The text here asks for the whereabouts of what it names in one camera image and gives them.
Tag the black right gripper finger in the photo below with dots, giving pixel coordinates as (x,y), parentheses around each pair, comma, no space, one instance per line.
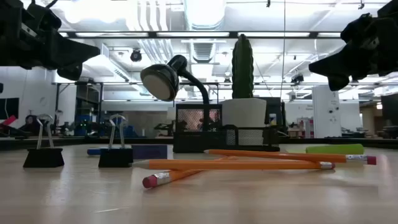
(342,62)

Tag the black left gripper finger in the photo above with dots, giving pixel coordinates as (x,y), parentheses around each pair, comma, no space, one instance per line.
(74,51)

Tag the green sticky note pad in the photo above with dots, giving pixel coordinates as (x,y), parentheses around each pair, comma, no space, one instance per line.
(335,149)

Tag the black binder clip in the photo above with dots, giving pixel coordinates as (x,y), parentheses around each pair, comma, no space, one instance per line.
(115,158)
(43,158)

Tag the orange pencil pink eraser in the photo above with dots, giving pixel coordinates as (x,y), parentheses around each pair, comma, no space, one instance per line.
(233,165)
(280,156)
(174,176)

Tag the purple eraser block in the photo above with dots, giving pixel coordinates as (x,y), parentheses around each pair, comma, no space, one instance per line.
(149,152)

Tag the black mesh desk organizer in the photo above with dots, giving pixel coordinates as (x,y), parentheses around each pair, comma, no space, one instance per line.
(199,141)

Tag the black shelving rack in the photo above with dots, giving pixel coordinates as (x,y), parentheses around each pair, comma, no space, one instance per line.
(88,93)

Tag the white pillar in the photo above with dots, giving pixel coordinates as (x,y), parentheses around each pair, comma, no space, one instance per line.
(326,124)

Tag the red slanted panel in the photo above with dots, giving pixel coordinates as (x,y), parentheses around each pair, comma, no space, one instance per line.
(9,120)

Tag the yellow blue canister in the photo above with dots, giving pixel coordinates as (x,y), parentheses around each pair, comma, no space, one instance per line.
(272,119)

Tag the black gooseneck desk lamp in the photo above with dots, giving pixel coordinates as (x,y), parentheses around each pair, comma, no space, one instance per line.
(160,82)

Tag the green cactus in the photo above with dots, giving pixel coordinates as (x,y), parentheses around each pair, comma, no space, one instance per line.
(242,68)

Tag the thin black rail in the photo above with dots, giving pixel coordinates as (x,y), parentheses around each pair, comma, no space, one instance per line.
(81,83)

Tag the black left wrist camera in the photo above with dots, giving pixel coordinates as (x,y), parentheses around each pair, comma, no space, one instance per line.
(46,18)

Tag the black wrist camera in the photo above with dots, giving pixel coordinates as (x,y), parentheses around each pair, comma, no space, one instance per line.
(46,18)
(357,29)

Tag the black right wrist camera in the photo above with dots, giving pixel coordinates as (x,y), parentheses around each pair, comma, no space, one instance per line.
(357,29)

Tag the black ceiling camera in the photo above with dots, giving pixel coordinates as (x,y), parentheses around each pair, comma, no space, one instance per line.
(297,79)
(136,56)

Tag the dark wall monitor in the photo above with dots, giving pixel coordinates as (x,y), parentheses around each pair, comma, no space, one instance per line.
(9,109)

